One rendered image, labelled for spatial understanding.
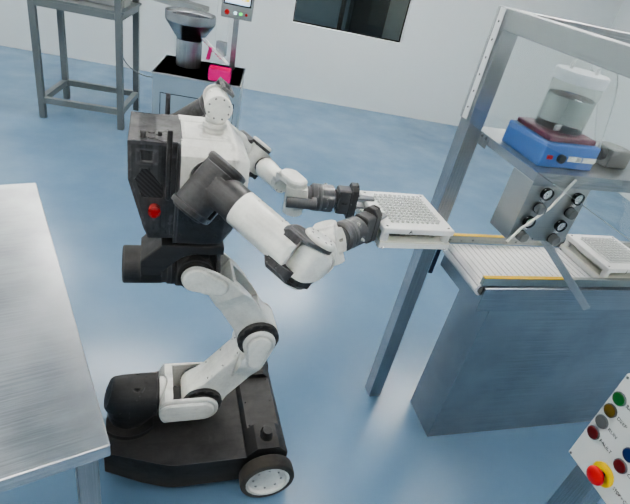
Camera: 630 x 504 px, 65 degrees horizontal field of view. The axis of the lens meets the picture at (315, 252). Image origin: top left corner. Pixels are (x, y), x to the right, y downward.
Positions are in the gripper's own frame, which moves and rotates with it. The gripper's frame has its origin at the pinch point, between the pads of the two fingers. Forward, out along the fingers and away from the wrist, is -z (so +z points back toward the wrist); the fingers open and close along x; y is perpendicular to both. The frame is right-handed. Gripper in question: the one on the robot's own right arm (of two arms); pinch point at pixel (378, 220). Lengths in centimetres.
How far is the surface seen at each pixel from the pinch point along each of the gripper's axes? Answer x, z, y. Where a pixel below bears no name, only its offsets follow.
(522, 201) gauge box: -14.7, -26.5, 30.4
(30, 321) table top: 16, 91, -30
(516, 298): 25, -43, 38
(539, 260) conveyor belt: 20, -69, 35
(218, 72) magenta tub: 24, -109, -221
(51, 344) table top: 16, 90, -20
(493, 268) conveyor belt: 20, -45, 26
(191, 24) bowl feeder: -2, -102, -245
